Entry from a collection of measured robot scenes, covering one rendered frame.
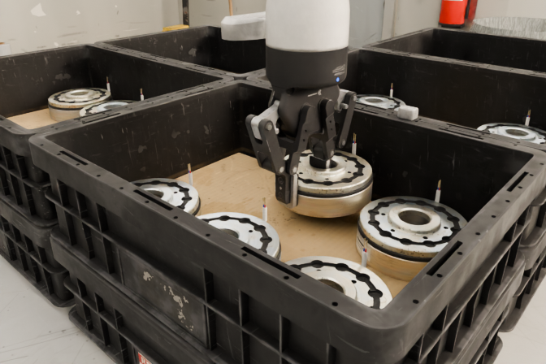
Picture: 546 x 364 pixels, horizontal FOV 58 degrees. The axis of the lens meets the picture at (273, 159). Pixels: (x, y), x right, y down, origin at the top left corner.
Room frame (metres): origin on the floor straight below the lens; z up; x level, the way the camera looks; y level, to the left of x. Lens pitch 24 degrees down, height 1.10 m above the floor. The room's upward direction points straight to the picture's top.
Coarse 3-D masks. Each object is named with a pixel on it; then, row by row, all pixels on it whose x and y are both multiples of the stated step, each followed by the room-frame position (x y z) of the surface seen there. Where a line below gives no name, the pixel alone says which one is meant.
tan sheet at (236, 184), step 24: (216, 168) 0.58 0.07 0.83; (240, 168) 0.58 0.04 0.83; (216, 192) 0.52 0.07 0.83; (240, 192) 0.52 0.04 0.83; (264, 192) 0.52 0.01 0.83; (288, 216) 0.46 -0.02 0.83; (288, 240) 0.41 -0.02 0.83; (312, 240) 0.41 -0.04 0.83; (336, 240) 0.41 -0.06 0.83; (360, 264) 0.37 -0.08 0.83
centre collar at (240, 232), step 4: (212, 224) 0.38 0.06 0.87; (216, 224) 0.38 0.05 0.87; (220, 224) 0.38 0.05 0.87; (224, 224) 0.38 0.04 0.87; (228, 224) 0.38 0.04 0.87; (232, 224) 0.38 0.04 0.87; (236, 224) 0.38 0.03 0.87; (220, 228) 0.38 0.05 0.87; (224, 228) 0.38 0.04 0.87; (228, 228) 0.38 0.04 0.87; (232, 228) 0.38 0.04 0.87; (236, 228) 0.38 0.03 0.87; (240, 228) 0.38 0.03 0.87; (244, 228) 0.38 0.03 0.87; (228, 232) 0.38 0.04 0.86; (232, 232) 0.38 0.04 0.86; (236, 232) 0.37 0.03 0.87; (240, 232) 0.37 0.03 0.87; (244, 232) 0.37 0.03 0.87; (248, 232) 0.37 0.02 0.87; (236, 236) 0.37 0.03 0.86; (240, 236) 0.36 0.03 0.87; (244, 236) 0.36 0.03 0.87; (248, 236) 0.36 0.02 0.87; (244, 240) 0.36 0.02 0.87; (248, 240) 0.36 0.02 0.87
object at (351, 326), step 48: (192, 96) 0.58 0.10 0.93; (48, 144) 0.42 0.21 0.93; (480, 144) 0.43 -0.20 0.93; (96, 192) 0.35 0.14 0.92; (144, 192) 0.33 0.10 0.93; (528, 192) 0.34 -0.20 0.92; (192, 240) 0.27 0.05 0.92; (240, 240) 0.26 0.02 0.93; (480, 240) 0.26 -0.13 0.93; (240, 288) 0.24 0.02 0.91; (288, 288) 0.22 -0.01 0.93; (432, 288) 0.21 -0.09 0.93; (336, 336) 0.20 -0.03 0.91; (384, 336) 0.18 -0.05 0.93
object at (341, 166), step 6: (336, 156) 0.49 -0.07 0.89; (306, 162) 0.47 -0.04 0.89; (336, 162) 0.47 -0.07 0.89; (342, 162) 0.47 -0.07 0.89; (306, 168) 0.46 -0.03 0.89; (312, 168) 0.46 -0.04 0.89; (318, 168) 0.46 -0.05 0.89; (330, 168) 0.46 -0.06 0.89; (336, 168) 0.46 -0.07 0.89; (342, 168) 0.46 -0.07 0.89; (312, 174) 0.45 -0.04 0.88; (318, 174) 0.45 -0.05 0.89; (324, 174) 0.45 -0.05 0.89; (330, 174) 0.45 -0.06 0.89; (336, 174) 0.45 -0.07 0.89
